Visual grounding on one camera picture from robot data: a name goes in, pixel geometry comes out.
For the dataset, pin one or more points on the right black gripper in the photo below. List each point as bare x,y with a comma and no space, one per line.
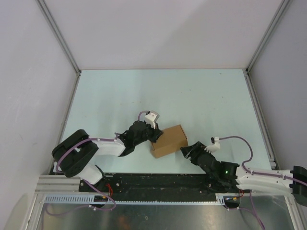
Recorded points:
198,148

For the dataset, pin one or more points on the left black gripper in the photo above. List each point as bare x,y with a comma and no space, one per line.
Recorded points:
155,132

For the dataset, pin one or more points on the brown cardboard box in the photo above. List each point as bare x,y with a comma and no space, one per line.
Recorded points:
171,141

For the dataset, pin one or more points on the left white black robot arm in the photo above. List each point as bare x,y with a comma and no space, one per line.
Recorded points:
75,155

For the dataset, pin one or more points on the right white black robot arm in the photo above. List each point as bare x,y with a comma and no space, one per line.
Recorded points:
228,177

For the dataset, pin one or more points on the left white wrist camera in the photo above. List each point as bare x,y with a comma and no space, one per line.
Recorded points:
150,118

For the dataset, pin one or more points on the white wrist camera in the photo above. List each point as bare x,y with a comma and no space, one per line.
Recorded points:
214,146
150,118

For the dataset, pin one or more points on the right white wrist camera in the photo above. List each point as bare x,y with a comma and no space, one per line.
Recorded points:
214,146

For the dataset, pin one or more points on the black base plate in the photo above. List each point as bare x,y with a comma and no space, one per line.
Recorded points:
144,186

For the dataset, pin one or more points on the perforated cable duct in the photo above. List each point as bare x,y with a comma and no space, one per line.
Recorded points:
217,199

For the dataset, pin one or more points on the aluminium frame rail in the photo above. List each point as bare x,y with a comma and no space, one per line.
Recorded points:
57,184

